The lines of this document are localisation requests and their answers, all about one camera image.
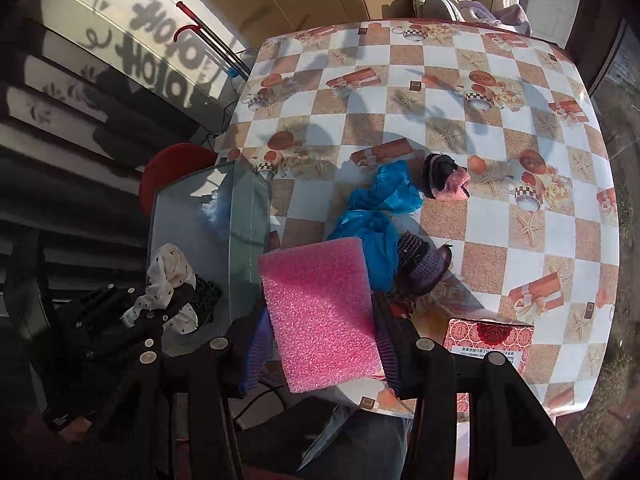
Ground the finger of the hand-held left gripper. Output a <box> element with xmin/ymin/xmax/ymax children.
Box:
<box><xmin>129</xmin><ymin>283</ymin><xmax>201</xmax><ymax>362</ymax></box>
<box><xmin>71</xmin><ymin>283</ymin><xmax>147</xmax><ymax>329</ymax></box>

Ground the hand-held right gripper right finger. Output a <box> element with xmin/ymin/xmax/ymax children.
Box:
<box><xmin>372</xmin><ymin>292</ymin><xmax>583</xmax><ymax>480</ymax></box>

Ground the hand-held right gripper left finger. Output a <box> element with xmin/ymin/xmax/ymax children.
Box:
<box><xmin>82</xmin><ymin>305</ymin><xmax>268</xmax><ymax>480</ymax></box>

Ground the white polka dot cloth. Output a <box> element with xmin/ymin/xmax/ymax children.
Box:
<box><xmin>122</xmin><ymin>242</ymin><xmax>223</xmax><ymax>336</ymax></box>

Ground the grey cardboard box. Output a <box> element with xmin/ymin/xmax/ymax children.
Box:
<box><xmin>147</xmin><ymin>160</ymin><xmax>273</xmax><ymax>361</ymax></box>

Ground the pink foam sponge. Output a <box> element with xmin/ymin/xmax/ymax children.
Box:
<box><xmin>258</xmin><ymin>236</ymin><xmax>386</xmax><ymax>394</ymax></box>

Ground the purple knitted hat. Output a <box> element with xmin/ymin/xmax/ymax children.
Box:
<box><xmin>394</xmin><ymin>231</ymin><xmax>454</xmax><ymax>297</ymax></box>

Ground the blue soft cloth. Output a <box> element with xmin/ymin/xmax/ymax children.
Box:
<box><xmin>326</xmin><ymin>161</ymin><xmax>424</xmax><ymax>294</ymax></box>

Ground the red patterned box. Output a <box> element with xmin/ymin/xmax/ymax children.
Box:
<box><xmin>442</xmin><ymin>317</ymin><xmax>536</xmax><ymax>461</ymax></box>

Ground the light blue fluffy scarf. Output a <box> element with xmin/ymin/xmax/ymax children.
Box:
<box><xmin>200</xmin><ymin>192</ymin><xmax>232</xmax><ymax>234</ymax></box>

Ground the red round stool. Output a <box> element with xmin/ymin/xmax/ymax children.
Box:
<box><xmin>139</xmin><ymin>142</ymin><xmax>219</xmax><ymax>217</ymax></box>

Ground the pink and black knitted sock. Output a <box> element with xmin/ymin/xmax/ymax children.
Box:
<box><xmin>421</xmin><ymin>152</ymin><xmax>472</xmax><ymax>202</ymax></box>

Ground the checkered printed tablecloth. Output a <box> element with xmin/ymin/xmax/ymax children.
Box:
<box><xmin>215</xmin><ymin>19</ymin><xmax>622</xmax><ymax>418</ymax></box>

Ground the lilac cloth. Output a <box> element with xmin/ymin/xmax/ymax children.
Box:
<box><xmin>457</xmin><ymin>0</ymin><xmax>532</xmax><ymax>37</ymax></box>

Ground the black cable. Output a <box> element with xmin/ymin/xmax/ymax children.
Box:
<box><xmin>201</xmin><ymin>99</ymin><xmax>237</xmax><ymax>147</ymax></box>

